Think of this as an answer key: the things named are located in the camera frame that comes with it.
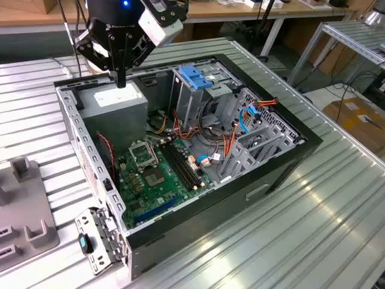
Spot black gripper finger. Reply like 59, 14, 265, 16
74, 28, 122, 89
120, 31, 155, 89

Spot blue data wire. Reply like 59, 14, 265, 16
238, 101, 263, 136

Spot orange power wire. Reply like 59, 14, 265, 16
254, 98, 279, 108

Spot metal disk bay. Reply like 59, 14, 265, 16
218, 87, 304, 184

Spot small brown box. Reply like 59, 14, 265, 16
43, 0, 60, 14

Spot wooden desk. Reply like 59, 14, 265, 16
0, 0, 357, 34

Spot grey power supply unit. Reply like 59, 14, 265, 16
76, 81, 149, 154

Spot blue plastic drive latch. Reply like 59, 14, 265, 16
177, 66, 213, 90

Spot grey metal drive cage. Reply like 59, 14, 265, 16
168, 58, 241, 130

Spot metal socket cover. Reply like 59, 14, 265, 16
128, 140, 159, 169

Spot black RAM slot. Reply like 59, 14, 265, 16
158, 144, 195, 192
165, 142, 201, 188
162, 143, 198, 190
170, 141, 205, 186

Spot CPU socket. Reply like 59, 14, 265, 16
142, 166, 167, 188

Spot white device box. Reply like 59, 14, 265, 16
243, 0, 285, 10

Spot green motherboard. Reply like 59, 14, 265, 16
115, 137, 216, 229

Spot grey parts rack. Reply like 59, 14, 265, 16
0, 156, 60, 266

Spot blue expansion slot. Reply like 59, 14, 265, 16
134, 194, 183, 225

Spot black PC case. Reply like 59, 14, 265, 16
53, 53, 324, 281

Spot black blue latch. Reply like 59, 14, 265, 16
77, 233, 93, 255

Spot metal slat side table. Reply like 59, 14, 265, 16
287, 20, 385, 88

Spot large cardboard box with labels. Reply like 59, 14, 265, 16
321, 96, 385, 154

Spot grey cable with white plug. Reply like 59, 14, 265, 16
51, 56, 75, 78

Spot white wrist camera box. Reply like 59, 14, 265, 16
137, 0, 185, 48

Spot yellow power wires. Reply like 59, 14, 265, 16
147, 110, 169, 135

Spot orange yellow wire bundle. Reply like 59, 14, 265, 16
173, 108, 238, 163

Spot red black fan wire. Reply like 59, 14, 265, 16
96, 131, 117, 182

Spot short blue wire white plug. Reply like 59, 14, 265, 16
197, 153, 223, 167

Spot metal rear bracket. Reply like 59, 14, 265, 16
74, 207, 127, 276

